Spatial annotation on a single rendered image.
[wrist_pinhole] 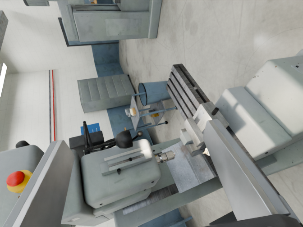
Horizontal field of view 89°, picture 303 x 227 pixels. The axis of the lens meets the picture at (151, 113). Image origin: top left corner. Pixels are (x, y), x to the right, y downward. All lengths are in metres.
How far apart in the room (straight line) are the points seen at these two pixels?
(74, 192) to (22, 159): 0.20
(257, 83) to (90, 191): 0.89
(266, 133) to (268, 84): 0.23
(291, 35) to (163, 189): 1.51
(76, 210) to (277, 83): 0.93
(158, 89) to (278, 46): 1.93
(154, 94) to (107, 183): 2.44
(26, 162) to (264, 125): 0.92
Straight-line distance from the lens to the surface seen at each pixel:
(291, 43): 1.72
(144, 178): 0.69
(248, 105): 0.88
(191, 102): 1.01
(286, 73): 0.87
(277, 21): 1.80
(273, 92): 0.90
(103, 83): 6.30
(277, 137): 0.85
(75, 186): 0.67
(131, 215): 1.13
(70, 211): 0.66
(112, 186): 0.68
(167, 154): 0.81
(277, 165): 1.75
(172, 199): 1.17
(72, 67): 8.35
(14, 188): 0.61
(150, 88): 2.96
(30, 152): 0.66
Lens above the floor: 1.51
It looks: 18 degrees down
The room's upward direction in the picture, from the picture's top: 103 degrees counter-clockwise
